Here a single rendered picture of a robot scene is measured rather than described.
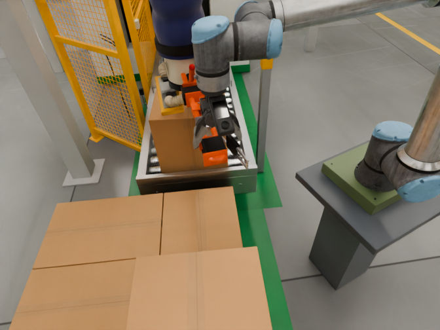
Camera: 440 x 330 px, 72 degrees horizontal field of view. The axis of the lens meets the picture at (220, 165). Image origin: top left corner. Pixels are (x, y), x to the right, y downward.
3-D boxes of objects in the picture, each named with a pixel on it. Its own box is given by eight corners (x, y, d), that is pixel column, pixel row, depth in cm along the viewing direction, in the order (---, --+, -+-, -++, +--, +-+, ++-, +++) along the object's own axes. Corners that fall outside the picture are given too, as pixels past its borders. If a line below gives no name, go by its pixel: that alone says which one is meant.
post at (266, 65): (255, 167, 261) (260, 54, 193) (262, 166, 262) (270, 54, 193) (256, 172, 256) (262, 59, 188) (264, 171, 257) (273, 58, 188)
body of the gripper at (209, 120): (224, 110, 95) (222, 74, 87) (230, 126, 89) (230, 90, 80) (200, 114, 94) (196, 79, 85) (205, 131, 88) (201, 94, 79)
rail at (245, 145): (216, 44, 357) (215, 27, 344) (220, 43, 357) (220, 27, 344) (247, 188, 190) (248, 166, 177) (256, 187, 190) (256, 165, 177)
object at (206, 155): (199, 149, 98) (198, 137, 95) (221, 145, 99) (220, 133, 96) (204, 167, 92) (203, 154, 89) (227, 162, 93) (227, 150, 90)
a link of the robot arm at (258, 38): (277, 10, 77) (228, 13, 77) (288, 25, 68) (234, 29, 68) (274, 46, 83) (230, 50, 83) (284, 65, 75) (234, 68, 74)
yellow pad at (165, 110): (155, 80, 156) (153, 71, 152) (174, 76, 157) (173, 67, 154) (162, 116, 131) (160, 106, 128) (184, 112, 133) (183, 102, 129)
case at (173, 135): (171, 118, 225) (161, 67, 197) (224, 114, 225) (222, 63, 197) (162, 175, 181) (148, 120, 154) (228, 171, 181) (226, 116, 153)
